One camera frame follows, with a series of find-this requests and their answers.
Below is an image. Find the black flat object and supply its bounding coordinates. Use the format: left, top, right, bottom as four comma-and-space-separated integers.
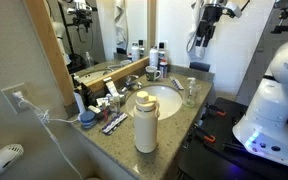
189, 61, 211, 73

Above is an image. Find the small white capped bottle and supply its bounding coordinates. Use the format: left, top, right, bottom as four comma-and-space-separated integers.
73, 90, 87, 114

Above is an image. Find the blue round container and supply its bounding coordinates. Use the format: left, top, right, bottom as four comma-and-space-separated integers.
80, 110, 98, 130

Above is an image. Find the black orange clamp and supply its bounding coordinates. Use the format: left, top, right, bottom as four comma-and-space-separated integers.
193, 128, 217, 144
203, 103, 228, 118

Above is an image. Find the small black bottle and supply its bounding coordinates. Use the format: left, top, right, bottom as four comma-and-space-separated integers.
80, 83, 97, 108

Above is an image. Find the tall white bottle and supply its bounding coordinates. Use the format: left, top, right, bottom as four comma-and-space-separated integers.
149, 46, 160, 68

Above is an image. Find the clear soap pump dispenser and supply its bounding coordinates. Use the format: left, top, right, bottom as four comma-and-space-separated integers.
182, 77, 202, 108

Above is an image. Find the blue mouthwash bottle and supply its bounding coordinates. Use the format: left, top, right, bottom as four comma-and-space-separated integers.
157, 42, 167, 63

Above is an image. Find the white wall hair dryer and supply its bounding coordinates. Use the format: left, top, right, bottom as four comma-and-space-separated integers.
0, 143, 25, 180

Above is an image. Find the white wall outlet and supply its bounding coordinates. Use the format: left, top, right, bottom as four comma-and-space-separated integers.
1, 83, 30, 114

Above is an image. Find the chrome sink faucet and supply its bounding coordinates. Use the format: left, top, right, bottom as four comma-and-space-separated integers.
118, 74, 144, 98

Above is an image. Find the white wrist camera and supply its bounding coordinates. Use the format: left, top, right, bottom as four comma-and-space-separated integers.
224, 1, 244, 19

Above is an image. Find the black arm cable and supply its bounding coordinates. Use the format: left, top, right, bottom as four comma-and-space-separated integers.
238, 0, 252, 13

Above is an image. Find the orange capped shaving can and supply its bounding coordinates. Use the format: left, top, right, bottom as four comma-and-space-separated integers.
158, 59, 169, 79

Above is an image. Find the white toothpaste tube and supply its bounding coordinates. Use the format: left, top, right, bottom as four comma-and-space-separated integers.
103, 77, 120, 101

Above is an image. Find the white oval sink basin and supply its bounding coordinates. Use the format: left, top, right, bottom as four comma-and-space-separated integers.
125, 84, 184, 122

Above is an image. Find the black camera stand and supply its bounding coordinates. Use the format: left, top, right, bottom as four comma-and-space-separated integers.
270, 0, 288, 35

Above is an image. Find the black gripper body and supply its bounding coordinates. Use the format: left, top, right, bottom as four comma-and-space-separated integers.
196, 5, 224, 37

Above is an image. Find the cream yellow water bottle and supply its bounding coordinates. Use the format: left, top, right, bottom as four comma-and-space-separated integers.
132, 90, 161, 154

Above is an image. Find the black robot cart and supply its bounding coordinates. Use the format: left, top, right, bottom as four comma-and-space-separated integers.
177, 96, 288, 180

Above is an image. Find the short weekly pill organizer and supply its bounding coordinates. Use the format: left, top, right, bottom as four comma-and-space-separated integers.
101, 111, 129, 136

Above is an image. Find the white terry towel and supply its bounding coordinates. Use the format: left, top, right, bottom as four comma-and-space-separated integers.
184, 0, 208, 60

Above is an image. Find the white charger cable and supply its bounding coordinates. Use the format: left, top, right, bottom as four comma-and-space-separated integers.
12, 91, 85, 180

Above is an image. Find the grey ceramic mug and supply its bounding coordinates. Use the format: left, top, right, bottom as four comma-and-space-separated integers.
145, 65, 163, 82

